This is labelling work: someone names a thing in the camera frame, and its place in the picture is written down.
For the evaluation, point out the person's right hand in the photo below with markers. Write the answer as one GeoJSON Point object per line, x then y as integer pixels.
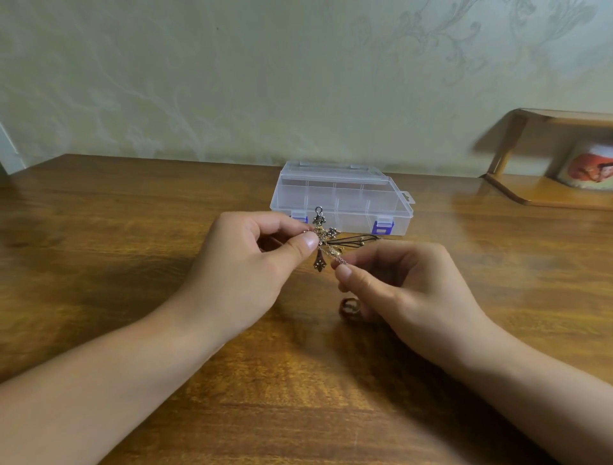
{"type": "Point", "coordinates": [426, 297]}

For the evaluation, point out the person's left hand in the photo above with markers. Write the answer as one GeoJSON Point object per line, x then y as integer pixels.
{"type": "Point", "coordinates": [235, 273]}

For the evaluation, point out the clear plastic organizer box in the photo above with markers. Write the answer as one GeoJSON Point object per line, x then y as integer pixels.
{"type": "Point", "coordinates": [340, 198]}

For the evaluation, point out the person's left forearm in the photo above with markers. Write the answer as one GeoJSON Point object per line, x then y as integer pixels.
{"type": "Point", "coordinates": [86, 398]}

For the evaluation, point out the wooden shelf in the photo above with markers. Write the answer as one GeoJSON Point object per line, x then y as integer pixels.
{"type": "Point", "coordinates": [551, 190]}

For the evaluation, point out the white printed mug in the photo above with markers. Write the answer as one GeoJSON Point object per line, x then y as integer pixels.
{"type": "Point", "coordinates": [587, 166]}

